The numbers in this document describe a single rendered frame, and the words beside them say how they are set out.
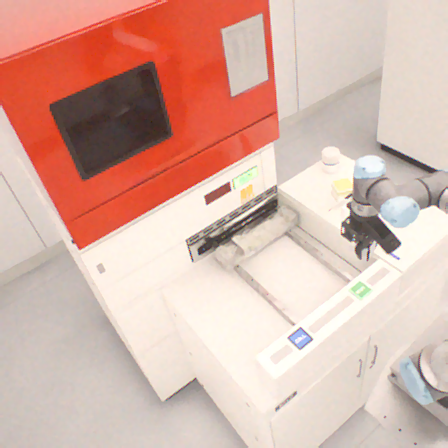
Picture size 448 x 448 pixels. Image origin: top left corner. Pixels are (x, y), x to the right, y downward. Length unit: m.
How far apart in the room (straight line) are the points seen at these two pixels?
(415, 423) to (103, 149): 1.16
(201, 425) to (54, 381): 0.88
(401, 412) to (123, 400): 1.50
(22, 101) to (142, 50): 0.33
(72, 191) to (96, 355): 1.56
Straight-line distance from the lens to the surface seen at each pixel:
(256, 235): 1.73
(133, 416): 2.42
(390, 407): 1.43
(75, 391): 2.61
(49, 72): 1.13
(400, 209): 1.02
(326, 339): 1.36
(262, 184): 1.75
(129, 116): 1.24
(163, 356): 2.03
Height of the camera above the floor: 2.12
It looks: 42 degrees down
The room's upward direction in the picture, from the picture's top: 11 degrees counter-clockwise
